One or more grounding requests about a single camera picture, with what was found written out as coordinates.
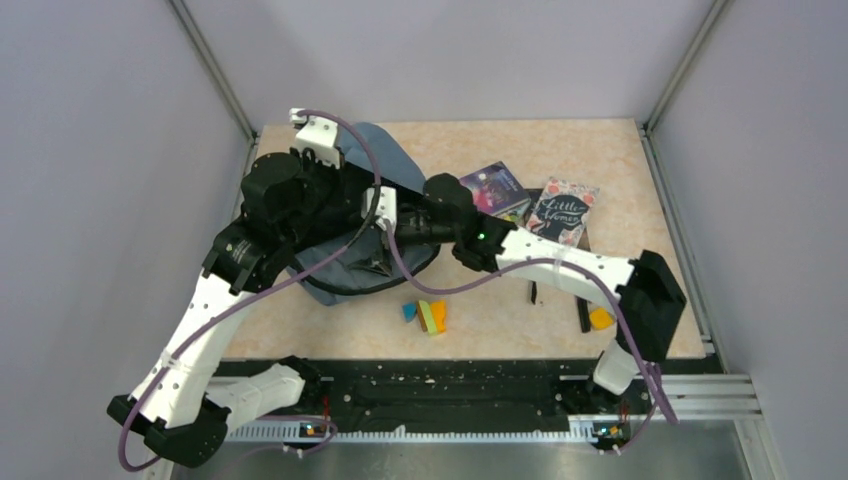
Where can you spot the blue eraser wedge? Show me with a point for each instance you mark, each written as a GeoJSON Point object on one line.
{"type": "Point", "coordinates": [410, 312]}

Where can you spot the orange eraser block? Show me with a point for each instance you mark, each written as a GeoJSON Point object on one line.
{"type": "Point", "coordinates": [438, 312]}

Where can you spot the green brown eraser block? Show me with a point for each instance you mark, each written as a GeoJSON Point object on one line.
{"type": "Point", "coordinates": [426, 318]}

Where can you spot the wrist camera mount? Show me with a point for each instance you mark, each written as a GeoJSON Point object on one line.
{"type": "Point", "coordinates": [379, 207]}
{"type": "Point", "coordinates": [316, 138]}

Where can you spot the aluminium frame rail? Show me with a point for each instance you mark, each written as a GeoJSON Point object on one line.
{"type": "Point", "coordinates": [717, 10]}
{"type": "Point", "coordinates": [211, 67]}

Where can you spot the Robinson Crusoe book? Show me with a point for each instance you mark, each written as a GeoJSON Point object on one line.
{"type": "Point", "coordinates": [497, 191]}

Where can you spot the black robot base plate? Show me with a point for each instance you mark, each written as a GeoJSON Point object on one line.
{"type": "Point", "coordinates": [457, 396]}

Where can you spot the dark brown bottom book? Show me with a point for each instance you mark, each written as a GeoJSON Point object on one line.
{"type": "Point", "coordinates": [560, 217]}

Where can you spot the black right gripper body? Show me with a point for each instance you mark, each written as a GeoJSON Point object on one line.
{"type": "Point", "coordinates": [416, 229]}

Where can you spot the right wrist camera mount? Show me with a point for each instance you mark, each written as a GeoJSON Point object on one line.
{"type": "Point", "coordinates": [379, 207]}

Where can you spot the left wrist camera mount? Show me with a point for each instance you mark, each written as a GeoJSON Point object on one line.
{"type": "Point", "coordinates": [316, 138]}

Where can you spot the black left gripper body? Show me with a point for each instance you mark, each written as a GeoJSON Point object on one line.
{"type": "Point", "coordinates": [328, 187]}

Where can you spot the purple cap black marker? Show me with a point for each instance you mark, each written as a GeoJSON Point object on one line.
{"type": "Point", "coordinates": [583, 315]}

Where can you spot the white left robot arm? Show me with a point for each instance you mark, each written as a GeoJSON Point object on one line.
{"type": "Point", "coordinates": [285, 194]}

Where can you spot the aluminium frame rail left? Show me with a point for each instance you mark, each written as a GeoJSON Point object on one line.
{"type": "Point", "coordinates": [211, 67]}

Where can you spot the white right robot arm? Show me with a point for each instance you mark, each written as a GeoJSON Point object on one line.
{"type": "Point", "coordinates": [641, 293]}

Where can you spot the Little Women book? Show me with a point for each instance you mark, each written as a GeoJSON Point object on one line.
{"type": "Point", "coordinates": [554, 186]}

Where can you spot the yellow grey sharpener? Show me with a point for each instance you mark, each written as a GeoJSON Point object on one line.
{"type": "Point", "coordinates": [600, 319]}

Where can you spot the blue student backpack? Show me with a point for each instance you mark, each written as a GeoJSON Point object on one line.
{"type": "Point", "coordinates": [334, 283]}

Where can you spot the aluminium frame rail right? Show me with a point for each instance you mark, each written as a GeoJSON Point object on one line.
{"type": "Point", "coordinates": [717, 10]}

